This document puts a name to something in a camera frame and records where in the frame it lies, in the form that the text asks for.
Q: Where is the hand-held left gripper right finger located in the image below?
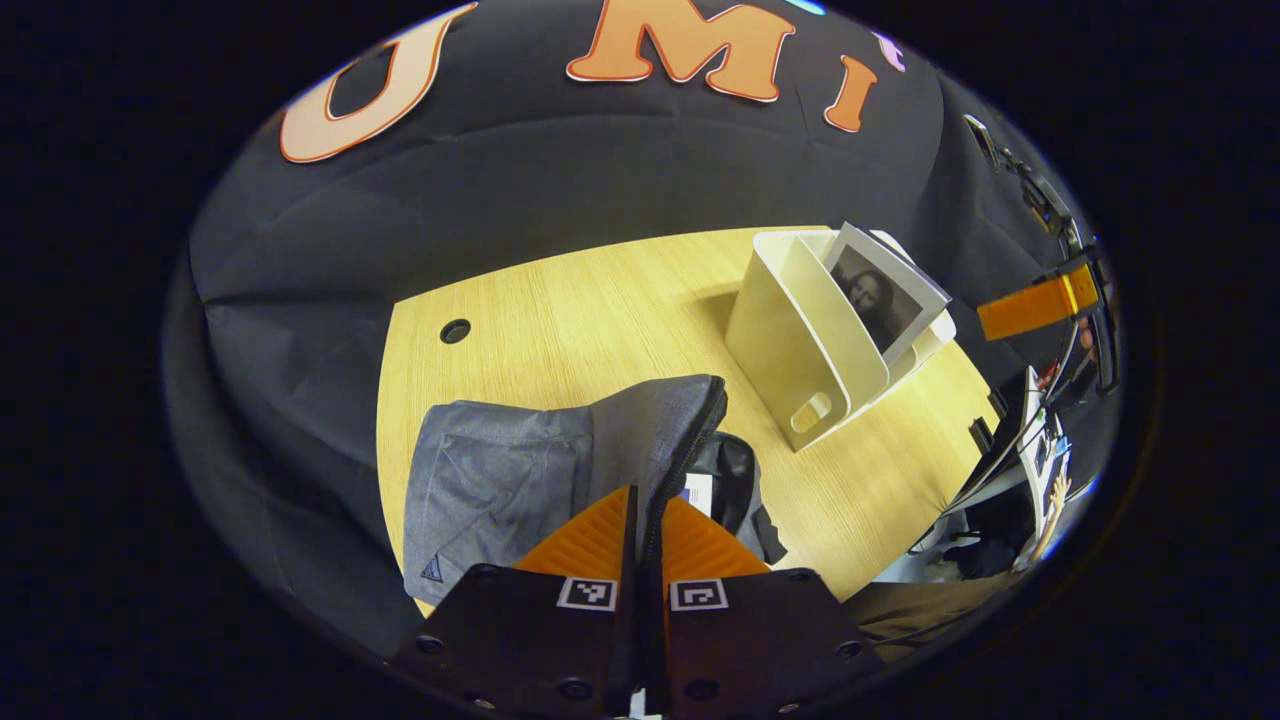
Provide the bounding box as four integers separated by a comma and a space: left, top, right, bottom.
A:
643, 495, 888, 720

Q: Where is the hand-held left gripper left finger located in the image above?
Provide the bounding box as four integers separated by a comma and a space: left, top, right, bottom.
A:
388, 485, 643, 720

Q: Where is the portrait cover book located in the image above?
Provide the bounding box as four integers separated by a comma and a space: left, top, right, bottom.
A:
822, 222, 953, 369

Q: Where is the grey schoolbag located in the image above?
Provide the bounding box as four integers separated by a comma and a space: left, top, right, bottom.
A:
402, 374, 791, 606

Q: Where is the white plastic bookshelf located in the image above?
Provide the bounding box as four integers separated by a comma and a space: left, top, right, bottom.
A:
724, 228, 959, 453

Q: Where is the black backdrop cloth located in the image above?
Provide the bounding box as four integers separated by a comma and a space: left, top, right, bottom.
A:
165, 0, 1121, 651

